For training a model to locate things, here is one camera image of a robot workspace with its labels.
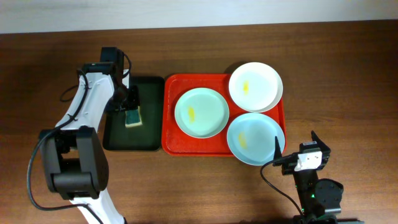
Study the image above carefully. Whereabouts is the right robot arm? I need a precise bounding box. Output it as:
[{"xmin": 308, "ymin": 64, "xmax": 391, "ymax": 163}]
[{"xmin": 271, "ymin": 131, "xmax": 362, "ymax": 223}]

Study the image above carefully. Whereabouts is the black rectangular tray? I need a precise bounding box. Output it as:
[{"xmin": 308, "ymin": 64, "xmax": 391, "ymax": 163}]
[{"xmin": 103, "ymin": 77, "xmax": 165, "ymax": 151}]

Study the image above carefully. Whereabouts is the red plastic tray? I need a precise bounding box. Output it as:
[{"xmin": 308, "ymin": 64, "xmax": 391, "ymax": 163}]
[{"xmin": 160, "ymin": 73, "xmax": 287, "ymax": 157}]

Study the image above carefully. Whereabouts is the white plate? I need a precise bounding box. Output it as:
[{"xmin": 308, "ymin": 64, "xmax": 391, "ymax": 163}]
[{"xmin": 228, "ymin": 62, "xmax": 284, "ymax": 113}]

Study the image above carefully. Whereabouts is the light green plate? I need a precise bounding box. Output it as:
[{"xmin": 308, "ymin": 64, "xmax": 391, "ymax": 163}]
[{"xmin": 174, "ymin": 88, "xmax": 229, "ymax": 139}]

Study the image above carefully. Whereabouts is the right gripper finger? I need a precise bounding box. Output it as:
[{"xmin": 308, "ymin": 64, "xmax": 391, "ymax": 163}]
[
  {"xmin": 311, "ymin": 131, "xmax": 331, "ymax": 152},
  {"xmin": 272, "ymin": 136, "xmax": 282, "ymax": 166}
]

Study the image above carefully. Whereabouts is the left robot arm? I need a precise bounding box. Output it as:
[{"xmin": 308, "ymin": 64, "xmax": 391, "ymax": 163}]
[{"xmin": 34, "ymin": 47, "xmax": 142, "ymax": 223}]

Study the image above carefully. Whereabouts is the green and yellow sponge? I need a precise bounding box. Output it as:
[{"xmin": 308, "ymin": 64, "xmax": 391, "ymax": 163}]
[{"xmin": 125, "ymin": 106, "xmax": 142, "ymax": 128}]

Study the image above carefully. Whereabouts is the light blue plate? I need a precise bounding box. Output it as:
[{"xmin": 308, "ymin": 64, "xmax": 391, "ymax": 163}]
[{"xmin": 226, "ymin": 113, "xmax": 285, "ymax": 166}]

